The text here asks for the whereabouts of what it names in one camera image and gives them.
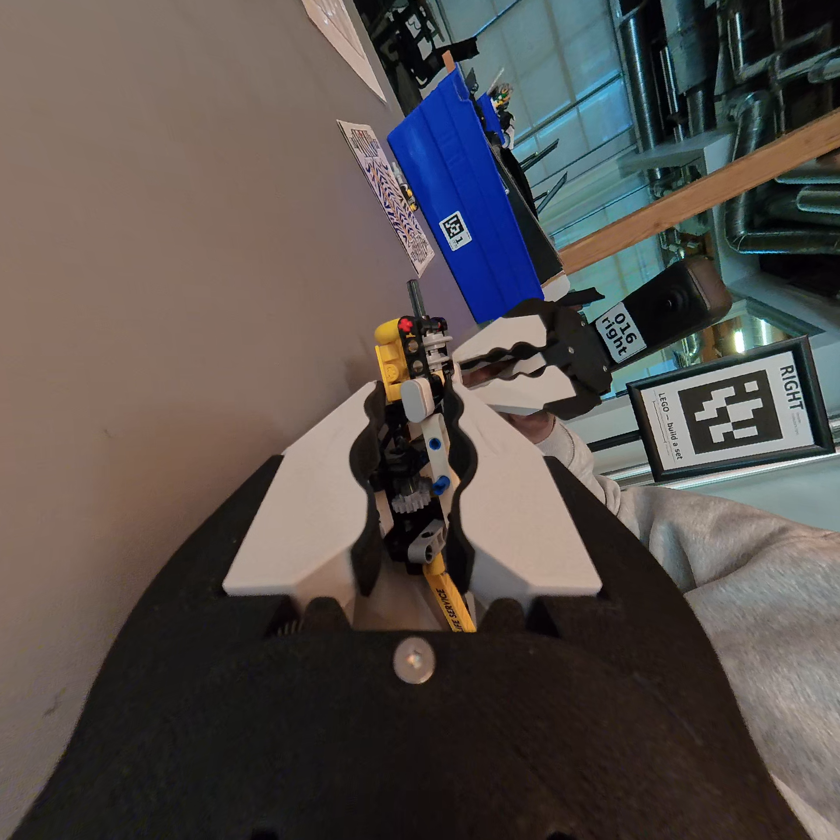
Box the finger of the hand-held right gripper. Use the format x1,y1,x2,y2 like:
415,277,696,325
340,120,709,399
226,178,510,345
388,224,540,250
466,364,584,417
453,317,551,370

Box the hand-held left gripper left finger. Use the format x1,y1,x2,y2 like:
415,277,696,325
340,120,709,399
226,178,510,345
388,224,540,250
223,379,389,614

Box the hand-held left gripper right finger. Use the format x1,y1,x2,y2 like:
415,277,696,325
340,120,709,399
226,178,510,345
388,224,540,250
443,381,603,614

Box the yellow black lego model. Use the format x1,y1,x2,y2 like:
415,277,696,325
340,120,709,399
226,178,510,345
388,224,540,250
373,279,479,634

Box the person's right forearm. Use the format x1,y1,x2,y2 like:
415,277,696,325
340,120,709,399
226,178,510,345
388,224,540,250
537,420,840,840

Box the person's right hand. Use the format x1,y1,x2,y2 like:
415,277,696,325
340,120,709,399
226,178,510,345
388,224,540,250
515,412,559,454

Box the blue storage bin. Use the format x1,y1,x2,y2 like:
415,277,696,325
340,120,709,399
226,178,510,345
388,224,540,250
387,71,547,324

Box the framed marker sign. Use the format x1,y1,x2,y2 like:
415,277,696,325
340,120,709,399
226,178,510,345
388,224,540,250
626,336,836,483

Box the wooden beam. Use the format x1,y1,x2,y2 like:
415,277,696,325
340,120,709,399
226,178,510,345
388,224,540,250
558,117,840,277

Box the patterned sticker sheet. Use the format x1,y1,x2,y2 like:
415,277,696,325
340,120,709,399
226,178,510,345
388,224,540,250
336,119,436,278

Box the silver ventilation ducts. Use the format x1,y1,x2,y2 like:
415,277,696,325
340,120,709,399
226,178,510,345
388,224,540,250
610,0,840,263

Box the black office chair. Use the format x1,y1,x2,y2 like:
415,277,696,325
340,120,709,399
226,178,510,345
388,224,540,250
367,0,480,89

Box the white printed sheet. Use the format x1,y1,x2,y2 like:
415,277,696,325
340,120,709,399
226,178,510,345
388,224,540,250
302,0,388,104

